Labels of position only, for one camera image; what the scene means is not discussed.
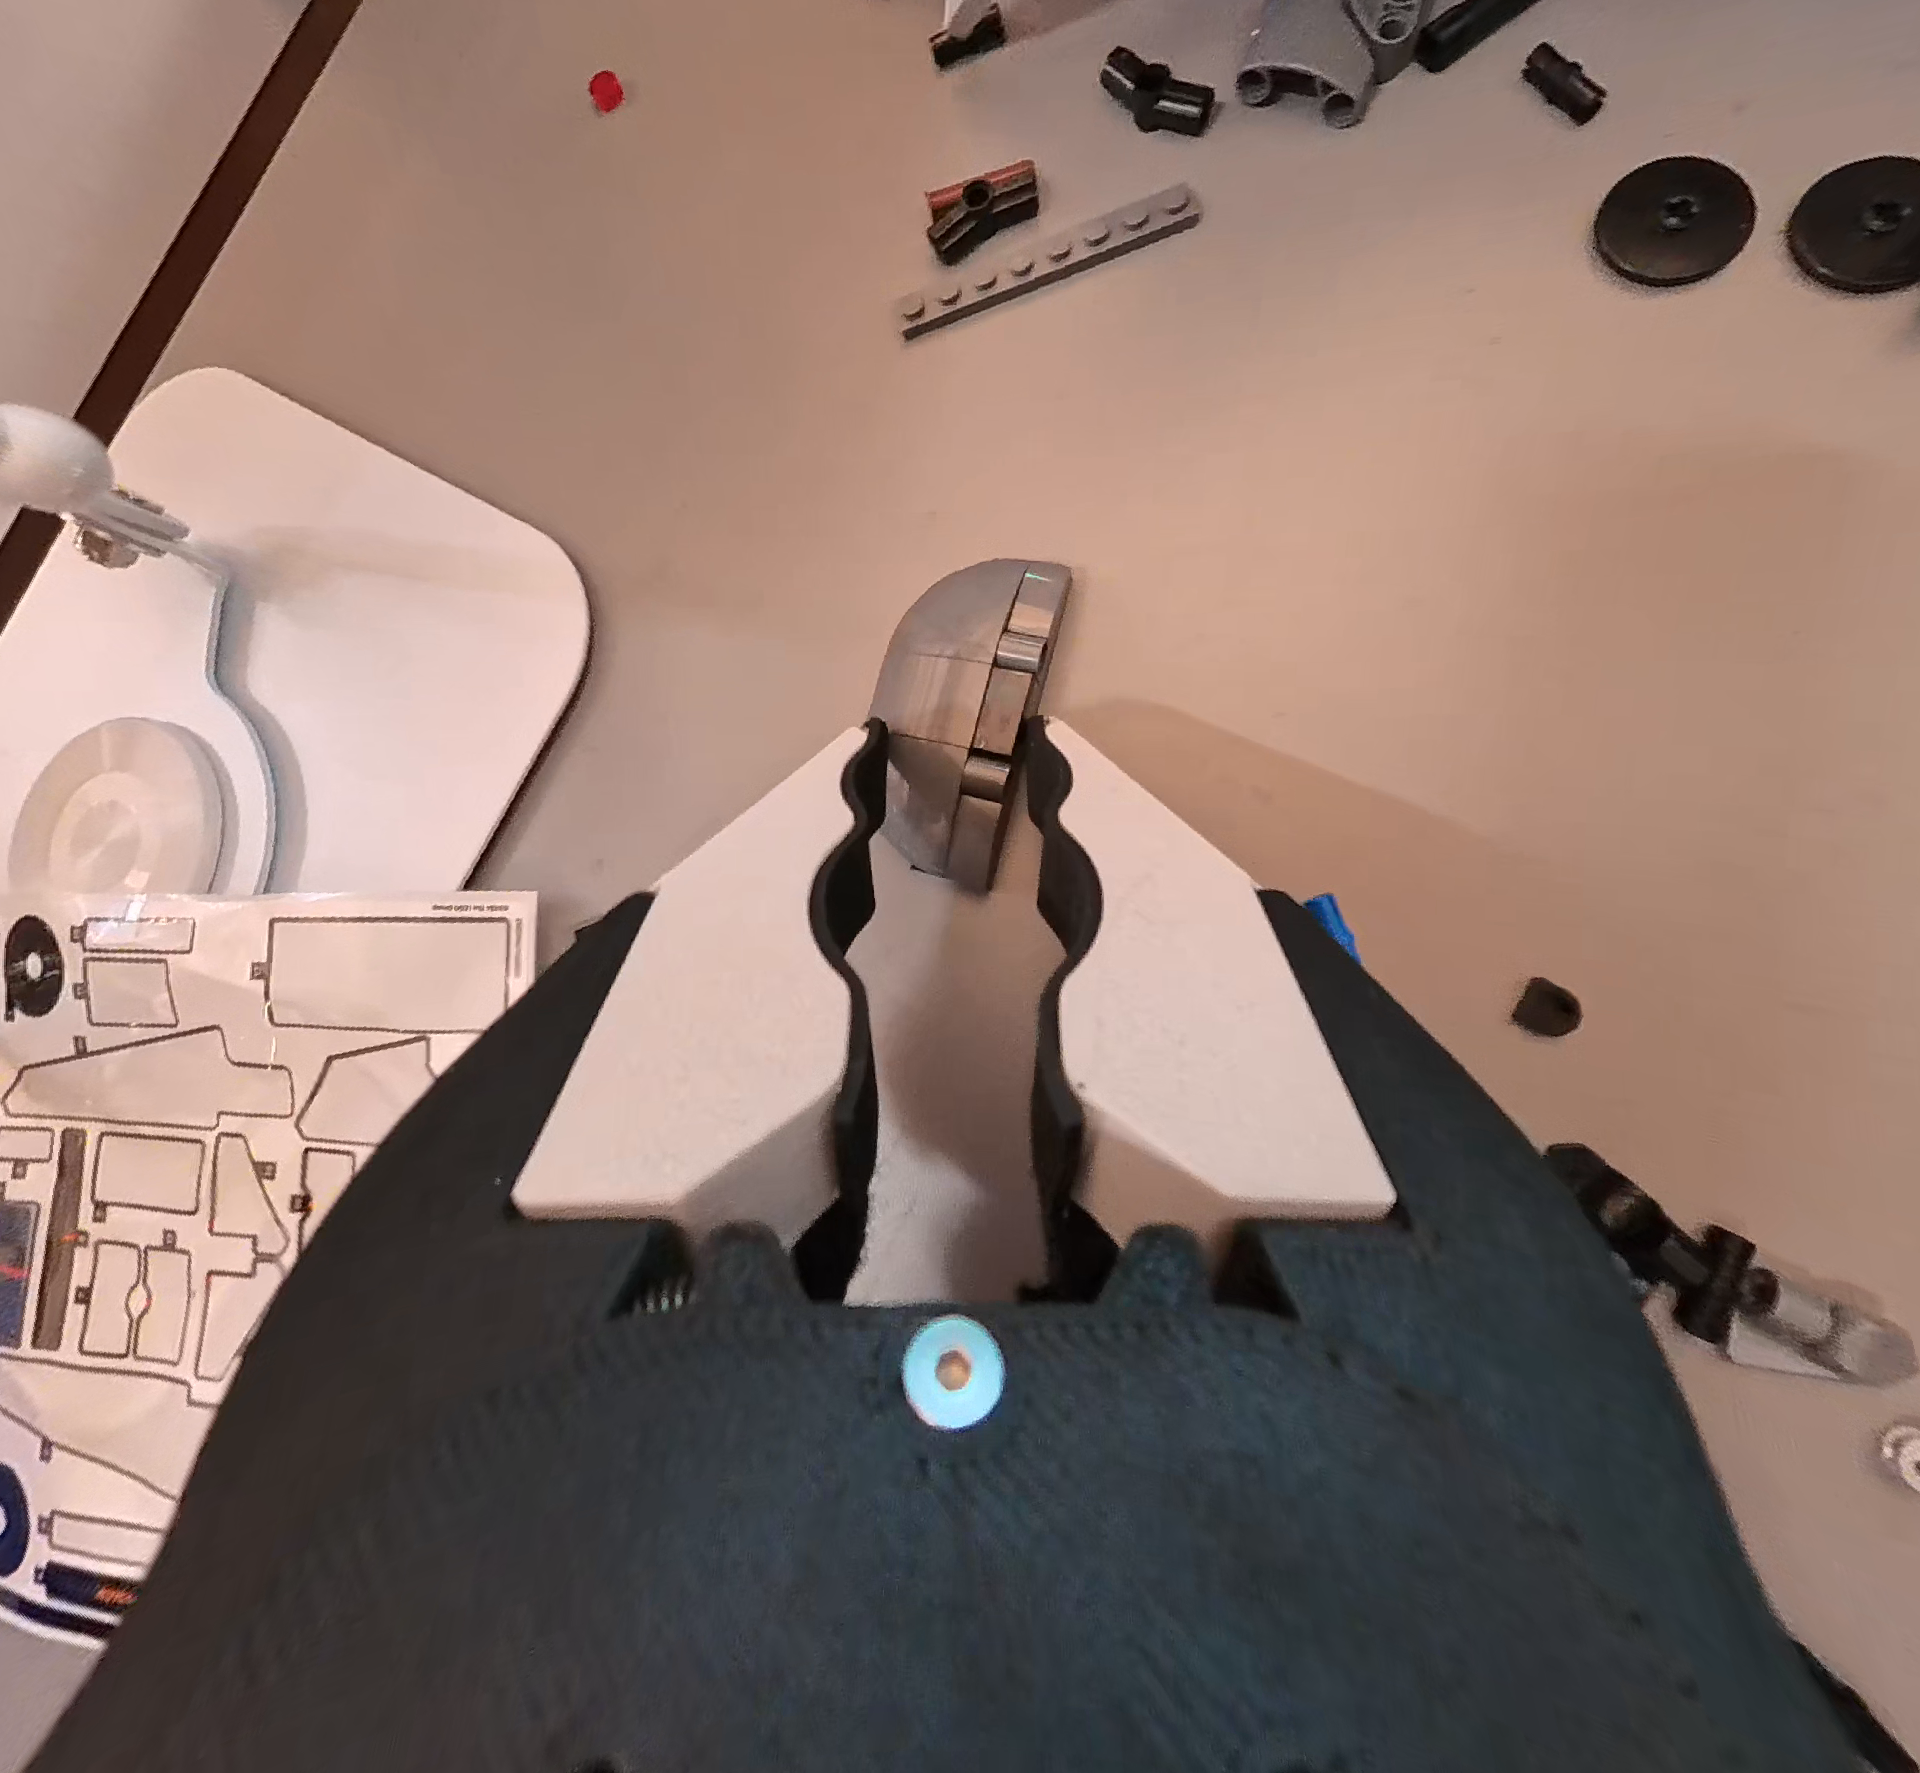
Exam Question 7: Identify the black and grey lego linkage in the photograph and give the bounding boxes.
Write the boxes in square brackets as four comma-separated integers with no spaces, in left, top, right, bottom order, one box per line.
[1546,1144,1897,1386]

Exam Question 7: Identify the dark grey domed lego assembly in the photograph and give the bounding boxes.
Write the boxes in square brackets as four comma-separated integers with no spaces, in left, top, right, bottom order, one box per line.
[876,559,1074,896]

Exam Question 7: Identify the white cable plug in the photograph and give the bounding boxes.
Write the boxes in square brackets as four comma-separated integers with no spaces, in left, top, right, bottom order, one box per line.
[0,402,116,509]

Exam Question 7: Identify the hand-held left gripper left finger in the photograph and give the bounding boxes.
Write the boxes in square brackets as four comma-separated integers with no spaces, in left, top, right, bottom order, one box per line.
[507,719,893,1302]

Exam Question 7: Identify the white round mount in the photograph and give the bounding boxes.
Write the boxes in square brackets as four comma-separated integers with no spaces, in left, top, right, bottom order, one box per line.
[0,559,283,899]

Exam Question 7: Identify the sticker sheet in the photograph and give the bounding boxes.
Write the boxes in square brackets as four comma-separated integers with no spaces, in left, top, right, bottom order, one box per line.
[0,888,538,1649]

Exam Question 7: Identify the grey triangular lego liftarm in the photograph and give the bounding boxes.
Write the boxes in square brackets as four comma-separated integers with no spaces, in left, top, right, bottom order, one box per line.
[1345,0,1441,80]

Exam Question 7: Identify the white side desk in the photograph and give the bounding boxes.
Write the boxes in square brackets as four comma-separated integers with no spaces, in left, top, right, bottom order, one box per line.
[0,0,363,424]

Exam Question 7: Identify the long grey studded lego plate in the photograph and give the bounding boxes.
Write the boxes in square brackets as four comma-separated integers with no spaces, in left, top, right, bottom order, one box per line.
[894,182,1204,340]

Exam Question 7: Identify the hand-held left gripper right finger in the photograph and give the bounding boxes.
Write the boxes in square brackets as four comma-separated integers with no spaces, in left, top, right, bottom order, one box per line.
[1027,716,1400,1302]

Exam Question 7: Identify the black and red lego connector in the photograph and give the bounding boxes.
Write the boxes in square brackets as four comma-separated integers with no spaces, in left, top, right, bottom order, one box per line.
[924,156,1042,263]

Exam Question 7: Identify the light grey curved lego panel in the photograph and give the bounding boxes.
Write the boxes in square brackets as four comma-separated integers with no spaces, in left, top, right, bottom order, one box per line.
[1238,0,1378,128]

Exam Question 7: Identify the black angled lego connector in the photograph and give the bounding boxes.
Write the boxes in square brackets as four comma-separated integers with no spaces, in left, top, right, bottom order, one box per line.
[1098,45,1218,133]

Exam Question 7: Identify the round grey lego disc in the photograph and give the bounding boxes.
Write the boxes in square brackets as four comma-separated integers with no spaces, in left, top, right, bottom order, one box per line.
[1785,154,1920,289]
[1592,156,1756,289]

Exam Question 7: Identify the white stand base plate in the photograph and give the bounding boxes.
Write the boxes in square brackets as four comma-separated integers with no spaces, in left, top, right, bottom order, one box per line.
[0,364,590,903]

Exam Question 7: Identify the black lego tube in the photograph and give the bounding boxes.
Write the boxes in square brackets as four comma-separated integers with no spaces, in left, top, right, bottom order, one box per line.
[1416,0,1560,70]

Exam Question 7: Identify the black lego pin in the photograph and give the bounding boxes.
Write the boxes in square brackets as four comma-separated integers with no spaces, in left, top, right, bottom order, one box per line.
[1521,43,1609,125]

